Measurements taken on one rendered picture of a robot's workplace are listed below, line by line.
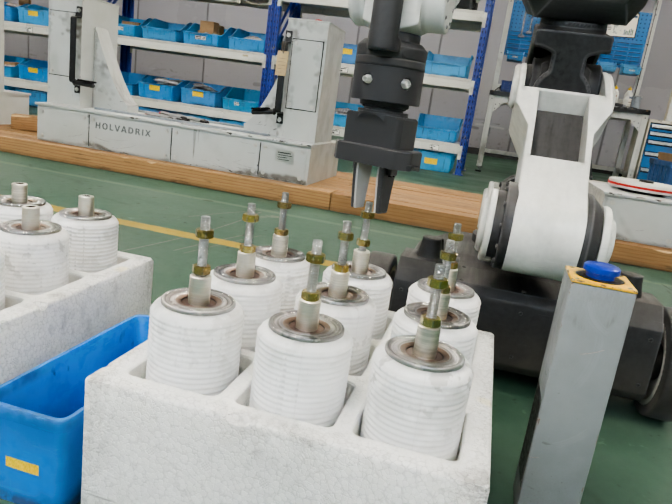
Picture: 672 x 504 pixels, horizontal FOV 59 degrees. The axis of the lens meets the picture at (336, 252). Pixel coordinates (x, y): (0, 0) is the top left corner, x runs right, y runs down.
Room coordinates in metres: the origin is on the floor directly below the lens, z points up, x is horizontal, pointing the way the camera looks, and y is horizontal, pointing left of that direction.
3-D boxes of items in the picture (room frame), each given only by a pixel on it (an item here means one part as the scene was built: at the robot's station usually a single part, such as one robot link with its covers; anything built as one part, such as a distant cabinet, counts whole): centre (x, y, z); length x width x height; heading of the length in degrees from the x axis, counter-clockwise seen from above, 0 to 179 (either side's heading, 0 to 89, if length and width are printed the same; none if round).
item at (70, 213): (0.89, 0.39, 0.25); 0.08 x 0.08 x 0.01
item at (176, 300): (0.58, 0.13, 0.25); 0.08 x 0.08 x 0.01
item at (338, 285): (0.67, -0.01, 0.26); 0.02 x 0.02 x 0.03
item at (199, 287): (0.58, 0.13, 0.26); 0.02 x 0.02 x 0.03
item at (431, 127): (5.47, -0.76, 0.36); 0.50 x 0.38 x 0.21; 168
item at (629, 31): (6.18, -2.40, 1.54); 0.32 x 0.02 x 0.25; 77
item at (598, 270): (0.68, -0.31, 0.32); 0.04 x 0.04 x 0.02
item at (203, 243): (0.58, 0.13, 0.30); 0.01 x 0.01 x 0.08
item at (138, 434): (0.67, -0.01, 0.09); 0.39 x 0.39 x 0.18; 77
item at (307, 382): (0.56, 0.02, 0.16); 0.10 x 0.10 x 0.18
